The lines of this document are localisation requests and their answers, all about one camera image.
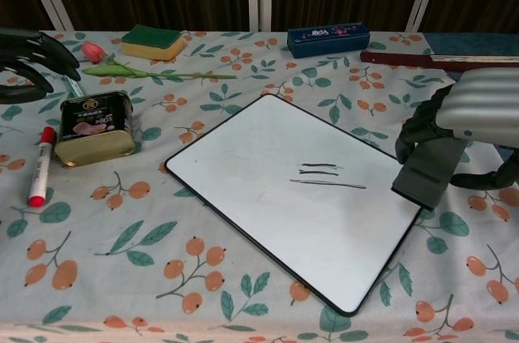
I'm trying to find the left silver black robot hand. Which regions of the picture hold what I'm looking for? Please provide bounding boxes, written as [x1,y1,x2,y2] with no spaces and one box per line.
[0,28,81,103]

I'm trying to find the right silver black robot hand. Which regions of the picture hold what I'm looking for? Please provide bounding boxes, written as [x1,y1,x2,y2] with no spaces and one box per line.
[395,66,519,190]

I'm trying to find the red cap marker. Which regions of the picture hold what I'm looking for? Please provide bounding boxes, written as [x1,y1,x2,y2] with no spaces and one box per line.
[27,126,57,207]

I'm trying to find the artificial pink tulip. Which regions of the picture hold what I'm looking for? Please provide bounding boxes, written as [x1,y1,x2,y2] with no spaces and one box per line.
[80,41,238,80]

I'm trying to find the green yellow sponge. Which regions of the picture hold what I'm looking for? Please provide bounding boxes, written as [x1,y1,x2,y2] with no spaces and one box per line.
[121,24,186,62]

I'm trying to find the floral print tablecloth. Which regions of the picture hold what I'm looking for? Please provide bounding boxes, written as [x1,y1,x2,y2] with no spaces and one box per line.
[0,29,519,343]

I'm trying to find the white whiteboard with black rim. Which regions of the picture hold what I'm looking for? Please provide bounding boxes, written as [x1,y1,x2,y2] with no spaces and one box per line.
[164,93,425,317]

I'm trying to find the blue printed pencil box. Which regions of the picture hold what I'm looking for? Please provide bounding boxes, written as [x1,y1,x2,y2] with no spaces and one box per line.
[286,21,372,59]

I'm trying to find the black gold luncheon meat can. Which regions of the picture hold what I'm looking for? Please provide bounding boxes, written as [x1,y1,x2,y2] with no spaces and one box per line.
[54,90,136,168]

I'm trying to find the dark red folded fan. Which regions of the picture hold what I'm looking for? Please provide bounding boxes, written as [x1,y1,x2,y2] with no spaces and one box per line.
[359,49,519,73]

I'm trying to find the grey board eraser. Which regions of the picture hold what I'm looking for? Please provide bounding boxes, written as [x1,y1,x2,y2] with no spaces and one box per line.
[391,139,465,212]

